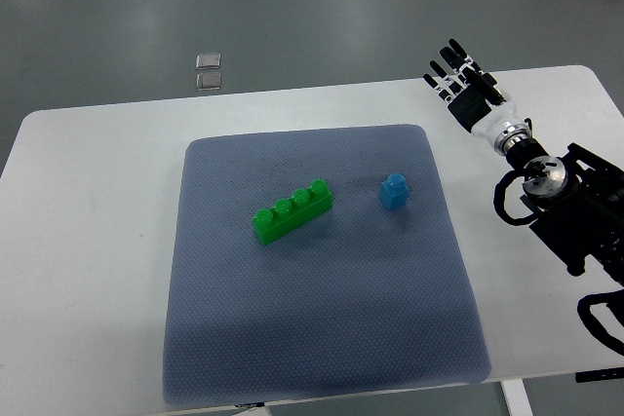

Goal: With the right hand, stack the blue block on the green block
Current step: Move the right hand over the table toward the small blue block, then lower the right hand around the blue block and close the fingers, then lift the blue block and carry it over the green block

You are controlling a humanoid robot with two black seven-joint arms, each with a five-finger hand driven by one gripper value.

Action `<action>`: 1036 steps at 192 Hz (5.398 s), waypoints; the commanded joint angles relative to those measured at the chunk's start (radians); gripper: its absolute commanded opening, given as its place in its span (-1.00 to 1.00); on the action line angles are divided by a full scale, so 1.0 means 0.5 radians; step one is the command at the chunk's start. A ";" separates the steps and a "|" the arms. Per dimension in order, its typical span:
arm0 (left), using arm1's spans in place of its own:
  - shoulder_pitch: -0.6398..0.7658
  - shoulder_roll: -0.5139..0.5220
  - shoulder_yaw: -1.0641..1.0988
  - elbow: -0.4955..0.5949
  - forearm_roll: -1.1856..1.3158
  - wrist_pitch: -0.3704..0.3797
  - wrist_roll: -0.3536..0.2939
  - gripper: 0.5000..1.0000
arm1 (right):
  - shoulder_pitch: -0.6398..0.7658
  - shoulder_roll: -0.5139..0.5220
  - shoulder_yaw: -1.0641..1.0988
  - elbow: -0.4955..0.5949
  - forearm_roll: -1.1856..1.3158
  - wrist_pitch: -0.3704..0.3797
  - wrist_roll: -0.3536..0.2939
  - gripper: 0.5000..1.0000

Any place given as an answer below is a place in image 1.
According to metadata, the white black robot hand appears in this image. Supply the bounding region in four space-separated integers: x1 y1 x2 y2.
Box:
423 39 530 154

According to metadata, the blue toy block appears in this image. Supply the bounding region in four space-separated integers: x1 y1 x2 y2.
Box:
379 172 410 210

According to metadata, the blue-grey textured mat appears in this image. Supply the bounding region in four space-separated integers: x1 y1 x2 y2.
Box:
163 125 490 406

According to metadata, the green four-stud toy brick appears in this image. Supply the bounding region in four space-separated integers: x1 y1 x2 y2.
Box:
252 179 333 246

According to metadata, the lower metal floor plate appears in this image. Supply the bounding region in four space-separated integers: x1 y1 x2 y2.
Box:
195 71 222 92

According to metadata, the metal floor plate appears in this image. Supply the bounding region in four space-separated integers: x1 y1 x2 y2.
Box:
195 71 222 92
195 53 221 70

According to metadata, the upper metal floor plate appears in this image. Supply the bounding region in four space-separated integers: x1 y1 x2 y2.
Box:
195 53 221 70

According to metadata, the black table control panel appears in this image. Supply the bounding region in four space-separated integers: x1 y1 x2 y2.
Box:
574 367 624 383

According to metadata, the white table leg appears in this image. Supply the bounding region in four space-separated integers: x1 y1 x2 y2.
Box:
500 379 533 416

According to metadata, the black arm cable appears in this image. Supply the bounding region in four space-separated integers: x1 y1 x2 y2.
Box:
492 170 538 225

